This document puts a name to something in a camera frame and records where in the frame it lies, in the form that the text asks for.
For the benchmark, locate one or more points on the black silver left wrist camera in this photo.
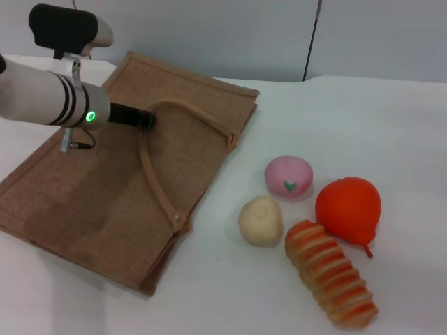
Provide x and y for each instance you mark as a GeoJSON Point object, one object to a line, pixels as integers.
{"type": "Point", "coordinates": [63, 28]}

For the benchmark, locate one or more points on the cream egg yolk pastry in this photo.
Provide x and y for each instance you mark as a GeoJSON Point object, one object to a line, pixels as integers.
{"type": "Point", "coordinates": [260, 221]}

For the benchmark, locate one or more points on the dark vertical wall strip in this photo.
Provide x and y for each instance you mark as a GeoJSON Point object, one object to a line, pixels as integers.
{"type": "Point", "coordinates": [311, 38]}

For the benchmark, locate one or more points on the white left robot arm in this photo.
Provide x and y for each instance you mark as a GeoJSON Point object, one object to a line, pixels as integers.
{"type": "Point", "coordinates": [38, 94]}

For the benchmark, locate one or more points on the orange striped bread roll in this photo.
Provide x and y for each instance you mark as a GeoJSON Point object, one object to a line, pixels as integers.
{"type": "Point", "coordinates": [328, 275]}

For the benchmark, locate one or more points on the orange toy pear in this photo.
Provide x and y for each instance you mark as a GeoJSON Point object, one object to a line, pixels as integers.
{"type": "Point", "coordinates": [347, 209]}

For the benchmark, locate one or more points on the pink peach bun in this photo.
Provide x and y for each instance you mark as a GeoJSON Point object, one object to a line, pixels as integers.
{"type": "Point", "coordinates": [288, 176]}

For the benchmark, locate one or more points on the brown jute tote bag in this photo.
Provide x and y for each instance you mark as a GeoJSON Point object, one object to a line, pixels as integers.
{"type": "Point", "coordinates": [104, 195]}

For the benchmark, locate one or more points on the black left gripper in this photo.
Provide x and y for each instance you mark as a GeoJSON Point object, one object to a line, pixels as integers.
{"type": "Point", "coordinates": [132, 117]}

